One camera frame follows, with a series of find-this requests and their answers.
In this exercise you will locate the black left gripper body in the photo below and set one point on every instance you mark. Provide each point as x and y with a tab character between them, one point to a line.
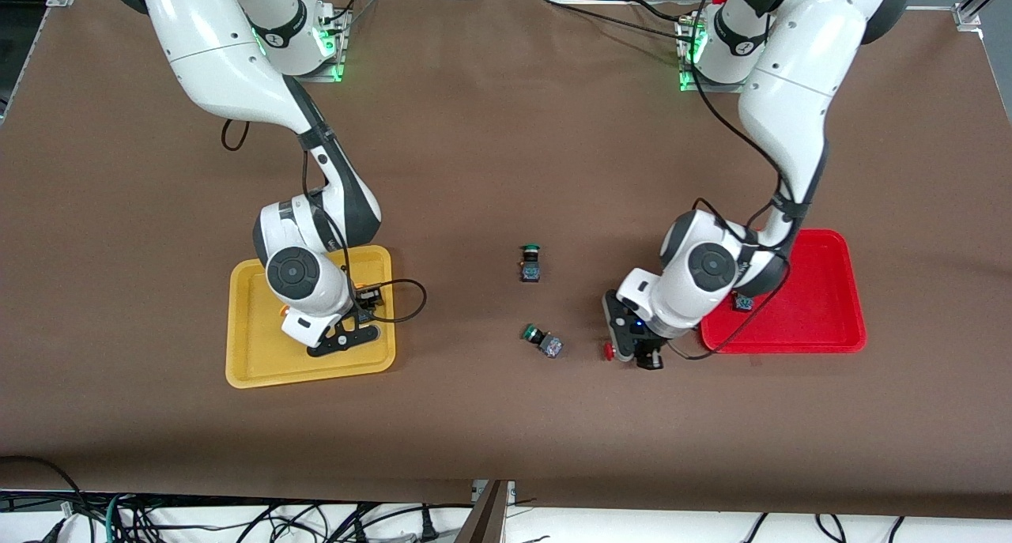
650	357

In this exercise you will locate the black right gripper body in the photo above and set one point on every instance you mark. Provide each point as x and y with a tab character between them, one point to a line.
367	297

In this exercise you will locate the red push button switch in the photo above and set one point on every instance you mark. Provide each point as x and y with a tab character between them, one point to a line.
742	302
609	352

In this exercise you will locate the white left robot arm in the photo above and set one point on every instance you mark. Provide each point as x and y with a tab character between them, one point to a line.
798	69

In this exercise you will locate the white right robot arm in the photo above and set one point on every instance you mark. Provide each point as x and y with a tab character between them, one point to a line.
213	53

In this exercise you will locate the yellow plastic tray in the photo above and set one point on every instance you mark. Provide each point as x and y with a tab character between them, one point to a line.
253	353

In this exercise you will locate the red plastic tray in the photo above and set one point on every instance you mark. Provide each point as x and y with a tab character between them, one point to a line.
822	290

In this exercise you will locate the brown table leg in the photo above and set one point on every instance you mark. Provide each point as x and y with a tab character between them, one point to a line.
484	515

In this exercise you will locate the green push button switch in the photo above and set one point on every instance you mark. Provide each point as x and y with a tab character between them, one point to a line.
545	342
530	266

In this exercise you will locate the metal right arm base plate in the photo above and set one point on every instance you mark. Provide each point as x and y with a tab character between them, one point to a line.
338	53

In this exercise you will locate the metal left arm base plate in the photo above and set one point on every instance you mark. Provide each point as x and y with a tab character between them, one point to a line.
686	77

